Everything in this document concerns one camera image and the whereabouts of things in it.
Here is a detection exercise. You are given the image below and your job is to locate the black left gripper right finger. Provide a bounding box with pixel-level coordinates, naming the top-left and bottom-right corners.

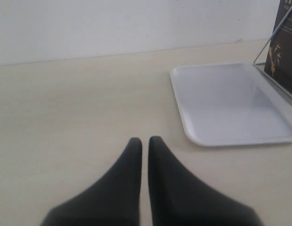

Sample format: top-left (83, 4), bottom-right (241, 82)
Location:
top-left (148, 136), bottom-right (263, 226)

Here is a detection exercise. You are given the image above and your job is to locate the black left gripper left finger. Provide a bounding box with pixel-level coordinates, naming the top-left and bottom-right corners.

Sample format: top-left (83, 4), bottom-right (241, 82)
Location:
top-left (41, 137), bottom-right (142, 226)

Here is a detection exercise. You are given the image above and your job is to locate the white plastic tray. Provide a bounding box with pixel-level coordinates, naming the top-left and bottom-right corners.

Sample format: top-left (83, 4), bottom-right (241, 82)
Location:
top-left (170, 63), bottom-right (292, 146)

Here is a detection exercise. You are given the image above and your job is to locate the thin dark brown book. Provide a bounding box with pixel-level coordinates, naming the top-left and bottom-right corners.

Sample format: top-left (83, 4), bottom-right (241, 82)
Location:
top-left (264, 12), bottom-right (292, 93)

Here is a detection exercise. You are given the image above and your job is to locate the white wire book rack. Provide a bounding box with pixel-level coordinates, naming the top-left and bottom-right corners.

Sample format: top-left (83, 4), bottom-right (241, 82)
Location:
top-left (259, 0), bottom-right (292, 98)

